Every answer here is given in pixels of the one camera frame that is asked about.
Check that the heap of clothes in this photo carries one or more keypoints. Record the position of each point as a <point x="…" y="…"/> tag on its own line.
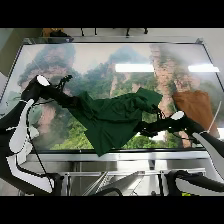
<point x="56" y="33"/>

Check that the brown garment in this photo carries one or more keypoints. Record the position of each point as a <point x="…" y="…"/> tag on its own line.
<point x="195" y="106"/>

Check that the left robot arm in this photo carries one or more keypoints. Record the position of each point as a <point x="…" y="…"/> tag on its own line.
<point x="20" y="126"/>

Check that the dark green T-shirt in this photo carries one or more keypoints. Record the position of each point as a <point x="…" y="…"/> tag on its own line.
<point x="113" y="120"/>

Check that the silver frame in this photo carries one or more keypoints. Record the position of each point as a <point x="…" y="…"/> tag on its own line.
<point x="120" y="166"/>

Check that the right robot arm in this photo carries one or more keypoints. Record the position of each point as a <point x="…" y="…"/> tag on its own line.
<point x="200" y="133"/>

